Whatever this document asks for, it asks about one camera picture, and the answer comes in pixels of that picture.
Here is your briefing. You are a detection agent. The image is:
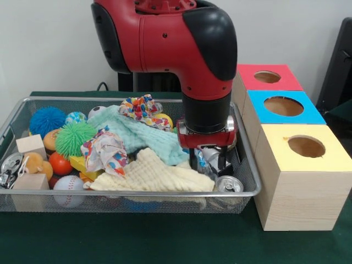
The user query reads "dark green tablecloth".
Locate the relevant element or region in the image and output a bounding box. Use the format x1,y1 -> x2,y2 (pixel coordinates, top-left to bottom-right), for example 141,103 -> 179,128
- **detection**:
0,90 -> 352,264
326,99 -> 352,131

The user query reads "mint green cloth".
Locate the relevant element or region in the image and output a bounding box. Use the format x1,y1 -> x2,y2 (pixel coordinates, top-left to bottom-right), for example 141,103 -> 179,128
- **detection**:
87,104 -> 190,166

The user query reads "silver drink can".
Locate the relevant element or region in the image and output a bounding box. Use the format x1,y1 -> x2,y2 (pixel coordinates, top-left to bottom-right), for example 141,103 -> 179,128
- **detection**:
215,175 -> 244,193

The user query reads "clear plastic bottle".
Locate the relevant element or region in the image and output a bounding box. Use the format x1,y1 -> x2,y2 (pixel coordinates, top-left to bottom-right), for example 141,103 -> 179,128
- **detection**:
197,148 -> 214,177

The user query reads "black chair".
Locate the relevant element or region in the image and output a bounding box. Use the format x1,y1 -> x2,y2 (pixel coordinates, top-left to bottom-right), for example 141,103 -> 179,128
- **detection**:
316,16 -> 352,111

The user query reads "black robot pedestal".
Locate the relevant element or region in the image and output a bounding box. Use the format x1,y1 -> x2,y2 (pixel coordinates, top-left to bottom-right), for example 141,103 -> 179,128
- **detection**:
118,71 -> 182,93

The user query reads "cream cloth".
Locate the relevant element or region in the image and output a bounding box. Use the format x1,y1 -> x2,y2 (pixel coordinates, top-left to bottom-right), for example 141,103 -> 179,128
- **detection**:
84,147 -> 216,193

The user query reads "green spiky ball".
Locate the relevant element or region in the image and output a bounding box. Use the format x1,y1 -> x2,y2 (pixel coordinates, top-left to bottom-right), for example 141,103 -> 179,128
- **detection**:
54,122 -> 97,160

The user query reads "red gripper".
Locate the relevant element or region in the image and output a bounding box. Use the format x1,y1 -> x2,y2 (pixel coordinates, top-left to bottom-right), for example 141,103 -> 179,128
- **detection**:
177,115 -> 238,171

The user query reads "wooden box with three holes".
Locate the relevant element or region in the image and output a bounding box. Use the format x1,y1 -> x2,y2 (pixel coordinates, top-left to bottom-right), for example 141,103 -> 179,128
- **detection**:
230,64 -> 352,232

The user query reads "baseball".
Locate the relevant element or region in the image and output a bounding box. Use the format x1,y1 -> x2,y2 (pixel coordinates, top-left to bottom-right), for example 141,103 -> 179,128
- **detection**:
53,175 -> 86,207

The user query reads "wire mesh bin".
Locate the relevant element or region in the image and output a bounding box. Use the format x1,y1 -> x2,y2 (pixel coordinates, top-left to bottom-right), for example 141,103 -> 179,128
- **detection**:
0,96 -> 262,215

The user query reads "blue spiky ball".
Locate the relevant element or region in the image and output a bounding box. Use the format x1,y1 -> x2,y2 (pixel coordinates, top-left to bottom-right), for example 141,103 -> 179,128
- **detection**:
29,106 -> 68,140

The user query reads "white cloth with colourful dots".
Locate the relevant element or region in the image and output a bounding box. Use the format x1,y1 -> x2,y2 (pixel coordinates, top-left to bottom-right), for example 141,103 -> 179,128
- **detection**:
118,94 -> 173,133
80,129 -> 129,177

